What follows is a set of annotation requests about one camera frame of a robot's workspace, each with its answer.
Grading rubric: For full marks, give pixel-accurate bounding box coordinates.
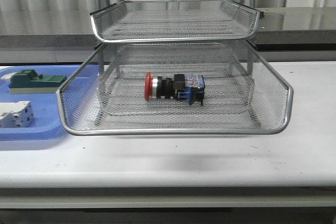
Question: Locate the red emergency push button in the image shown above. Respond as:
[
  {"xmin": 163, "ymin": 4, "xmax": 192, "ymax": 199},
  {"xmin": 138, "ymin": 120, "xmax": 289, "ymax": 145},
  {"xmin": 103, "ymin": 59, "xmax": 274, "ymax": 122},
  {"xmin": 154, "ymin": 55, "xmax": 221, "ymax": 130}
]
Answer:
[{"xmin": 144, "ymin": 72, "xmax": 205, "ymax": 106}]

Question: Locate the silver mesh tray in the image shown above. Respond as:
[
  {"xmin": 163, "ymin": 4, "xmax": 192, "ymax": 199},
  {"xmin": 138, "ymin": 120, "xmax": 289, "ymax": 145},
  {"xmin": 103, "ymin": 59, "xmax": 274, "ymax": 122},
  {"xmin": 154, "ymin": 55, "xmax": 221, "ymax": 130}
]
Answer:
[
  {"xmin": 90, "ymin": 0, "xmax": 260, "ymax": 43},
  {"xmin": 57, "ymin": 40, "xmax": 293, "ymax": 135},
  {"xmin": 98, "ymin": 63, "xmax": 255, "ymax": 116}
]

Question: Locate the blue plastic tray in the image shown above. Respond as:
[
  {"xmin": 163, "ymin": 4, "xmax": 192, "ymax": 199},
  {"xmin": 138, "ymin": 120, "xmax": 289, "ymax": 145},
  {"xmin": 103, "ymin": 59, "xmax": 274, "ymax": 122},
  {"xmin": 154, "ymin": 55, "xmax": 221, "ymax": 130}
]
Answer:
[{"xmin": 0, "ymin": 65, "xmax": 99, "ymax": 142}]

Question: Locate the green and beige switch block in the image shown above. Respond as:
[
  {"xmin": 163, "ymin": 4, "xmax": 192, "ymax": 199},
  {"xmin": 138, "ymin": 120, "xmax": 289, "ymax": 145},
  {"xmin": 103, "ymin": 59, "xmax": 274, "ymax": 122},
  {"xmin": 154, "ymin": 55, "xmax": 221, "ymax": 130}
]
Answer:
[{"xmin": 1, "ymin": 69, "xmax": 67, "ymax": 94}]

